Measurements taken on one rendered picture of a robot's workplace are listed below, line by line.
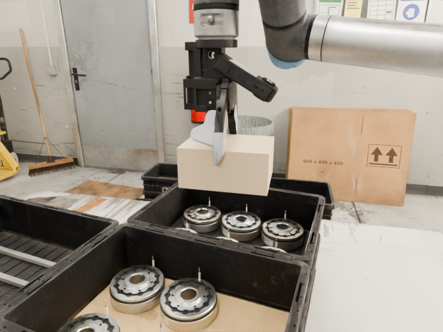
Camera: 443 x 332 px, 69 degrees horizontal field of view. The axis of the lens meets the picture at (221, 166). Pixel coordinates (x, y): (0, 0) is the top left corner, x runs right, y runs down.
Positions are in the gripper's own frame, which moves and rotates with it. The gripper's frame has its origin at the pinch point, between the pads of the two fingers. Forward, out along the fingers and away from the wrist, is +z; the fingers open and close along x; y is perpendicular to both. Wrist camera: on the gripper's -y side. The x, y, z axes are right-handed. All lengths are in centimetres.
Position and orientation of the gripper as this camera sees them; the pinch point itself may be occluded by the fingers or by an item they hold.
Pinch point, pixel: (228, 153)
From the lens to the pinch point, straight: 61.0
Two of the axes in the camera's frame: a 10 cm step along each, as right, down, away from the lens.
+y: -9.8, -0.7, 2.1
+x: -2.2, 3.3, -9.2
